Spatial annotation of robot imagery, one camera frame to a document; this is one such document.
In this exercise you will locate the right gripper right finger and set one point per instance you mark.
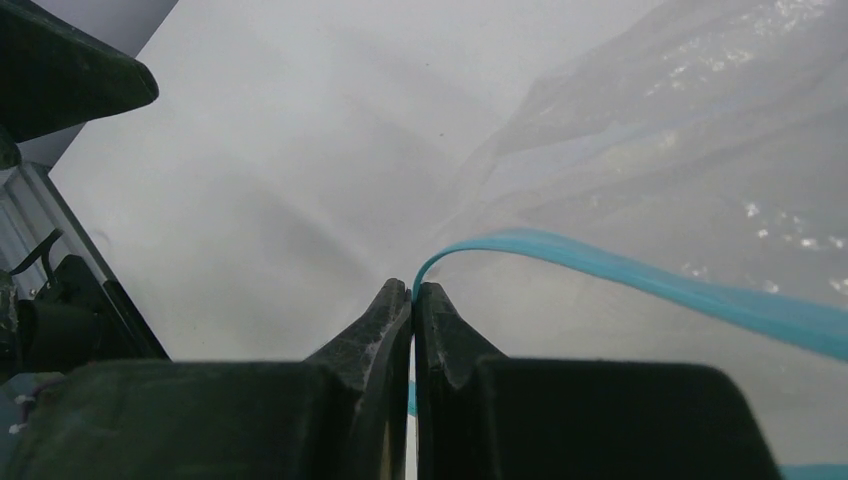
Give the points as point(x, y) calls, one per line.
point(484, 415)

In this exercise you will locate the clear zip top bag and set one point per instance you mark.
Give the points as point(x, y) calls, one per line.
point(658, 181)

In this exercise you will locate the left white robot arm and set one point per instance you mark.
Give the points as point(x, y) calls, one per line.
point(62, 306)

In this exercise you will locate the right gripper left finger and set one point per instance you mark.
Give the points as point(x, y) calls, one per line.
point(341, 413)

